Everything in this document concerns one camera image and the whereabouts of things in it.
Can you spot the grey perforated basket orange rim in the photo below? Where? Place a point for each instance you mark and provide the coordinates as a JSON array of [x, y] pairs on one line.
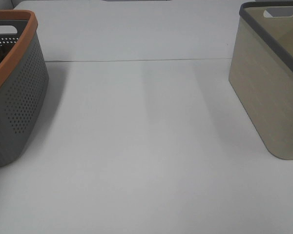
[[23, 83]]

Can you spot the beige basket grey rim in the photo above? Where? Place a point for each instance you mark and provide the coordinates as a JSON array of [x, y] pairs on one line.
[[261, 71]]

